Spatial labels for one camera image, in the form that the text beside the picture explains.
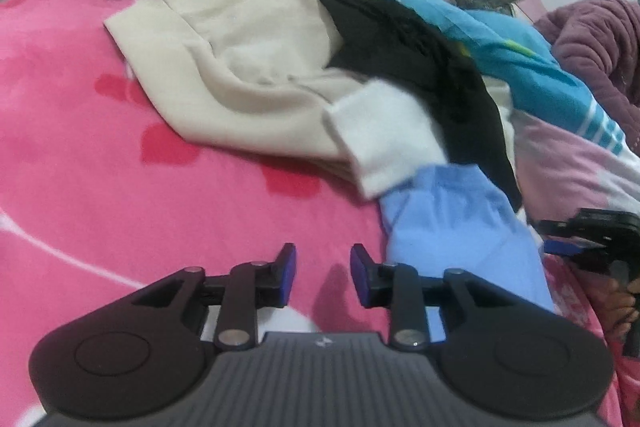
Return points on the light blue t-shirt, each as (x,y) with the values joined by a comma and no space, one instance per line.
(450,217)

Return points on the black garment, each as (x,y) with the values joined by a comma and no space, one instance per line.
(410,47)

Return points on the teal striped quilt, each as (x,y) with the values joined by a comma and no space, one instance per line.
(525,67)

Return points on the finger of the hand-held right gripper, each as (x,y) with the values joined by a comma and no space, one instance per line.
(565,248)
(560,228)

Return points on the person's right hand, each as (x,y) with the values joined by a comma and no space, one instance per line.
(617,307)

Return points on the pink floral blanket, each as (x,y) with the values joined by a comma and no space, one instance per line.
(125,157)

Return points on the white knit sweater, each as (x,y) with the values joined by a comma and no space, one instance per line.
(390,132)

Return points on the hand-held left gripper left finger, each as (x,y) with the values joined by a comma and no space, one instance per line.
(287,277)

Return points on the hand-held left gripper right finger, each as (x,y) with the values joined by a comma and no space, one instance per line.
(360,274)

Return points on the beige hoodie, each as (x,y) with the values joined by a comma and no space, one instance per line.
(240,47)

